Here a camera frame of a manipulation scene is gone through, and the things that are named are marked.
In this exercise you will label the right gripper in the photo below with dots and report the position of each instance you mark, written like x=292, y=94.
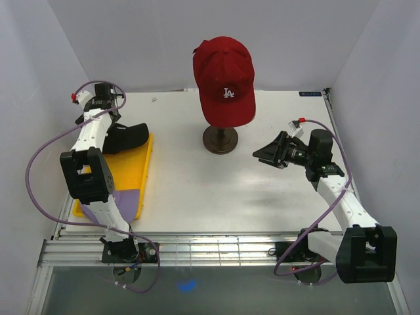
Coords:
x=269, y=153

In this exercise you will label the red cap white logo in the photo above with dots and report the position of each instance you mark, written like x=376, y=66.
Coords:
x=224, y=74

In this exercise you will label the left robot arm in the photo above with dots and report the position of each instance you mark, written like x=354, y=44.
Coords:
x=88, y=176

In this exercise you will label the dark wooden stand base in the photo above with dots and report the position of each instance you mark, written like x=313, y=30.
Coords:
x=220, y=141

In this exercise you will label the yellow plastic tray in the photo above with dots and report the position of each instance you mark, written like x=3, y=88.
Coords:
x=130, y=168

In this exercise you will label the black cap white NY logo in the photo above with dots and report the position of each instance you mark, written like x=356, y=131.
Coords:
x=121, y=138

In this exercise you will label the lavender cap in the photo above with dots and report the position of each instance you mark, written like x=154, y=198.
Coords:
x=127, y=201

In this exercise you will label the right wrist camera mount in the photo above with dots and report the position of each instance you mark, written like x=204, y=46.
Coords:
x=296, y=127

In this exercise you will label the aluminium front rail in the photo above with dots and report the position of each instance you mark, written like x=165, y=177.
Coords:
x=175, y=250

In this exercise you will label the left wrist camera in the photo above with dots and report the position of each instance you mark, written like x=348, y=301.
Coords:
x=81, y=98

